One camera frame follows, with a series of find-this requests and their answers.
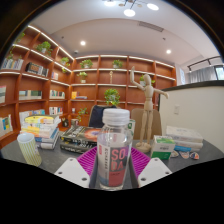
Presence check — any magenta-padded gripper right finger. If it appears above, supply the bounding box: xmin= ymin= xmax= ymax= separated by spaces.
xmin=130 ymin=147 xmax=173 ymax=188

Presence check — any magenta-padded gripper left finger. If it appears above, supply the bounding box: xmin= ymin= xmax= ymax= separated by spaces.
xmin=54 ymin=146 xmax=101 ymax=189

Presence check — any clear bottle with red label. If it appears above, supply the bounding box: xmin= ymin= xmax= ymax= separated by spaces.
xmin=96 ymin=108 xmax=134 ymax=191

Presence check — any small green-white box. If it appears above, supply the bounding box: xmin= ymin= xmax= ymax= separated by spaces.
xmin=149 ymin=134 xmax=176 ymax=160

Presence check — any thick black book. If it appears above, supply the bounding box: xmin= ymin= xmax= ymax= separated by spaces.
xmin=59 ymin=139 xmax=99 ymax=154

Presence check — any dark book with orange circle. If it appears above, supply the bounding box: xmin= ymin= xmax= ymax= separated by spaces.
xmin=61 ymin=125 xmax=102 ymax=145

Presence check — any tan chair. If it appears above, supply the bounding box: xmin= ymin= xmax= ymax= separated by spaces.
xmin=130 ymin=107 xmax=163 ymax=140

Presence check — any green-striped white cup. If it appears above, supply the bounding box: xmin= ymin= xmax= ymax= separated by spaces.
xmin=16 ymin=132 xmax=43 ymax=168

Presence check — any stack of colourful books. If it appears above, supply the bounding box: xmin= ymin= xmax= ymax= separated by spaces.
xmin=19 ymin=114 xmax=62 ymax=150

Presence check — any chair with dark jacket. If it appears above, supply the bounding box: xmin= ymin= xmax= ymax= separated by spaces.
xmin=88 ymin=104 xmax=118 ymax=129

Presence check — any wooden artist mannequin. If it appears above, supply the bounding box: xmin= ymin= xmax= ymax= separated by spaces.
xmin=129 ymin=65 xmax=170 ymax=154

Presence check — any white partition with dark top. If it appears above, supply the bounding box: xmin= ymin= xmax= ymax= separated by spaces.
xmin=158 ymin=80 xmax=224 ymax=154

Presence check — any grey curtain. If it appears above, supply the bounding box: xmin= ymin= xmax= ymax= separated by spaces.
xmin=188 ymin=66 xmax=218 ymax=84

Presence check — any glass window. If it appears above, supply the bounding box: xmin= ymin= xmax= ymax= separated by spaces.
xmin=214 ymin=65 xmax=224 ymax=81

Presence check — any ceiling air vent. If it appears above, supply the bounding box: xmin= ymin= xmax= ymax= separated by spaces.
xmin=137 ymin=20 xmax=165 ymax=33

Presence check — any branched ceiling lamp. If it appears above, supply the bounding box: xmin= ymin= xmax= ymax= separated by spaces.
xmin=102 ymin=0 xmax=160 ymax=18

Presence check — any wooden wall shelf unit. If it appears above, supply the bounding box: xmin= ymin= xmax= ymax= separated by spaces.
xmin=0 ymin=24 xmax=178 ymax=149

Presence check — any black ceiling track rail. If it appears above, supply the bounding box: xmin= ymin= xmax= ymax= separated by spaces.
xmin=186 ymin=55 xmax=224 ymax=72

